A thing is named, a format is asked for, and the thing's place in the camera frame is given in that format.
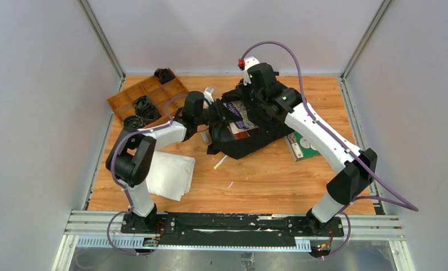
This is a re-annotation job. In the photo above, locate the rolled dark belt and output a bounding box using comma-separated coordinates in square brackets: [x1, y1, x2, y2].
[154, 68, 176, 85]
[133, 95, 155, 115]
[123, 115, 145, 130]
[142, 107, 161, 125]

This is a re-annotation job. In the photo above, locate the rolled dark belt front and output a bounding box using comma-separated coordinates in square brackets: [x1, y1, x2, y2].
[123, 115, 145, 130]

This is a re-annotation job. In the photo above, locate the rolled dark belt middle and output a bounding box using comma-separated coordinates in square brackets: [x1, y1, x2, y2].
[133, 95, 155, 115]

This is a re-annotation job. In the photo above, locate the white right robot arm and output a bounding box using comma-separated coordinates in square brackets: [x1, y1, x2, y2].
[239, 58, 377, 236]

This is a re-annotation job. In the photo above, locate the wooden compartment tray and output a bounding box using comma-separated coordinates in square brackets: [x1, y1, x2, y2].
[107, 76, 189, 122]

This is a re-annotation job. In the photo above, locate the purple treehouse book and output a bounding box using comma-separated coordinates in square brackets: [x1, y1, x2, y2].
[224, 100, 258, 134]

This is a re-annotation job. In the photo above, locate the orange book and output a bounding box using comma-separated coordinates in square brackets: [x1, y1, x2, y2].
[233, 131, 249, 140]

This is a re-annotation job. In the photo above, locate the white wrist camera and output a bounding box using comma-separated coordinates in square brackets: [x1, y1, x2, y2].
[203, 86, 215, 103]
[238, 56, 260, 86]

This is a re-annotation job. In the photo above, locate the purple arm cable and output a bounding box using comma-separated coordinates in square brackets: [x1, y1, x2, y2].
[106, 94, 189, 257]
[238, 41, 419, 259]

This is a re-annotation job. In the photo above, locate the black backpack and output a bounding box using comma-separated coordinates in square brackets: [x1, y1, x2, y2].
[207, 82, 294, 159]

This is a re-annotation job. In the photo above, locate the yellow white pen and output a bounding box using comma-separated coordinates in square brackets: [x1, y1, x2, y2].
[214, 155, 228, 170]

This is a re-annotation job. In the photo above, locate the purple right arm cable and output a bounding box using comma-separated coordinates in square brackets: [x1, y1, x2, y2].
[238, 41, 419, 259]

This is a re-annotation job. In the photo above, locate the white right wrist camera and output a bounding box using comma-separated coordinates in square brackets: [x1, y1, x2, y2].
[238, 56, 260, 86]

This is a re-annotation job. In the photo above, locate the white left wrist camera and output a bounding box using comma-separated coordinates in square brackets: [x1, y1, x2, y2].
[203, 86, 215, 103]

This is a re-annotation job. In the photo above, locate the rolled dark belt top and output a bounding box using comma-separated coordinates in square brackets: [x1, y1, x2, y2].
[154, 68, 176, 85]

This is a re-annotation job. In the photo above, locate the rolled dark belt centre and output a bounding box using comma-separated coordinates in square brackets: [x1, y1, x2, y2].
[142, 107, 161, 125]

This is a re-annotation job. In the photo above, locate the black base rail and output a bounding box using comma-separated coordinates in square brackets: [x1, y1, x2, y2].
[121, 212, 344, 247]

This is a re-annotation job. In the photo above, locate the white folded cloth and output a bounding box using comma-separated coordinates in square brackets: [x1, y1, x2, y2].
[146, 151, 195, 202]

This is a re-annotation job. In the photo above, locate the green sticker pack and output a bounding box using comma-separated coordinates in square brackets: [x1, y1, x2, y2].
[284, 132, 320, 161]

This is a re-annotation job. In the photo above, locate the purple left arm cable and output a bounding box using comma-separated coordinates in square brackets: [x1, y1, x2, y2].
[106, 94, 189, 257]

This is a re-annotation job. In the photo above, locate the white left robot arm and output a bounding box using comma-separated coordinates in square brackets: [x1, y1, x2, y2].
[106, 91, 241, 233]

